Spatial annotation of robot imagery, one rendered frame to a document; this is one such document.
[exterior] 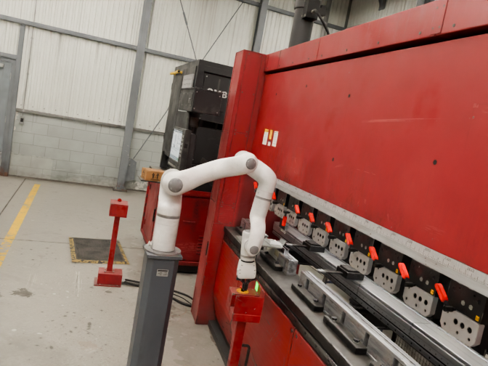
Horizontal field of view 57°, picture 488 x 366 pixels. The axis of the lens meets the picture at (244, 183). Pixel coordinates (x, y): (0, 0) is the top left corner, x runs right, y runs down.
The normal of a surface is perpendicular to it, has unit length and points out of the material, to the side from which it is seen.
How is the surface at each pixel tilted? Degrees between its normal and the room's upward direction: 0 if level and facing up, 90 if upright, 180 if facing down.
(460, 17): 90
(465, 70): 90
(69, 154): 90
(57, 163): 90
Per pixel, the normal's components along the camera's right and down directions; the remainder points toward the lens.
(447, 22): -0.94, -0.14
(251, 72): 0.28, 0.17
